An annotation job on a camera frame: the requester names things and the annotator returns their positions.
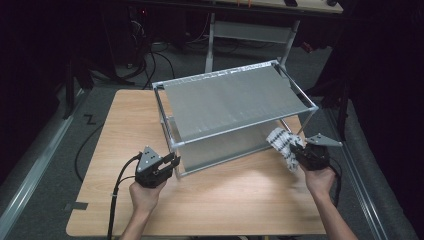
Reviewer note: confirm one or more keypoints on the grey tape piece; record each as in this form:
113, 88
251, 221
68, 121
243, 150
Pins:
76, 206

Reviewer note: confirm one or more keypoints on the red object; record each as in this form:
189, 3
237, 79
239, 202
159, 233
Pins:
307, 47

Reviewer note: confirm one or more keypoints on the white-legged wooden desk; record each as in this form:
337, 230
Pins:
253, 31

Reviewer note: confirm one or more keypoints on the person's right hand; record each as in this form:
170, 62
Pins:
319, 181

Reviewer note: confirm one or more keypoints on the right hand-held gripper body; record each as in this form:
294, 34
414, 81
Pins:
315, 156

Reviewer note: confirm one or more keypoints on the person's left hand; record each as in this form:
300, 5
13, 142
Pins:
145, 198

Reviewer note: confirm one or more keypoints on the small black device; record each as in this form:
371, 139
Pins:
332, 2
291, 2

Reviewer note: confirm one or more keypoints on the black-and-white striped cloth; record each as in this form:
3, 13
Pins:
283, 143

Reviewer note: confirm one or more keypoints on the metal floor rail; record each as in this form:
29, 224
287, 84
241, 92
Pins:
366, 200
32, 173

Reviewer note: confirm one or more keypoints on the black stand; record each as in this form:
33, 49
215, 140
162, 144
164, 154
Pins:
69, 93
342, 113

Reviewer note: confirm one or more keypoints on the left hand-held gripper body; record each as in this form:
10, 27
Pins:
148, 160

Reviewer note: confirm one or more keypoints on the grey two-tier shelf rack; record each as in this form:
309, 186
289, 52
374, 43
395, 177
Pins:
230, 103

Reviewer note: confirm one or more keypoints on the dark computer tower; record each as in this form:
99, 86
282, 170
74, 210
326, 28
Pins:
136, 30

